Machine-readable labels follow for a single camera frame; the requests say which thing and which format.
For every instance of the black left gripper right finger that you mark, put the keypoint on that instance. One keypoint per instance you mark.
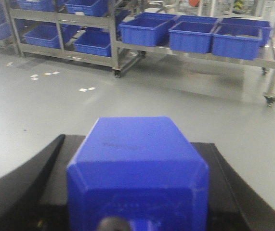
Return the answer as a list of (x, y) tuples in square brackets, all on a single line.
[(233, 204)]

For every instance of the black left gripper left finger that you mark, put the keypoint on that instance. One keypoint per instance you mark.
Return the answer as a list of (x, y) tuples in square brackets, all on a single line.
[(40, 181)]

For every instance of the blue bin lower shelf left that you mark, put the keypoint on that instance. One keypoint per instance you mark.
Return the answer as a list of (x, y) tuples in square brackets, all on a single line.
[(46, 35)]

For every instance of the blue bin shelf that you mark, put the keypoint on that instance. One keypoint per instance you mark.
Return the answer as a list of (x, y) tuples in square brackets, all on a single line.
[(87, 7), (46, 35), (94, 42)]

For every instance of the blue bin lower shelf right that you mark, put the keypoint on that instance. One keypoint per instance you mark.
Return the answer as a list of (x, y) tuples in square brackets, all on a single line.
[(94, 42)]

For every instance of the steel shelf rack left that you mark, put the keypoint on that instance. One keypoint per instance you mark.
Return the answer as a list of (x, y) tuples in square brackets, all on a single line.
[(18, 17)]

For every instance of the blue bin upper shelf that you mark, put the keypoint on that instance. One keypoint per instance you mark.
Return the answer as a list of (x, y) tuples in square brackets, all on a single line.
[(87, 7)]

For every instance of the blue bin on cart right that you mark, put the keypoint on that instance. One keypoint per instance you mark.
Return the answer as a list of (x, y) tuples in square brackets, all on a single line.
[(240, 38)]

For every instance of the blue bin on cart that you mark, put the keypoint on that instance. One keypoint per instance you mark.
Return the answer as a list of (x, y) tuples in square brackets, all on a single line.
[(147, 29), (240, 38), (192, 34)]

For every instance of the steel roller cart right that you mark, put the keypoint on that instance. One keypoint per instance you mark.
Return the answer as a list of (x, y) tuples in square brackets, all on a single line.
[(265, 60)]

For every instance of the blue bin on cart middle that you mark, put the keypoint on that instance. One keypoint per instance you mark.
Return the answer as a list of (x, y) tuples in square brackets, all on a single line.
[(192, 34)]

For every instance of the blue bin on cart left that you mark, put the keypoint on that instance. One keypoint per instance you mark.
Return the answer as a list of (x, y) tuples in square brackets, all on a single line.
[(147, 29)]

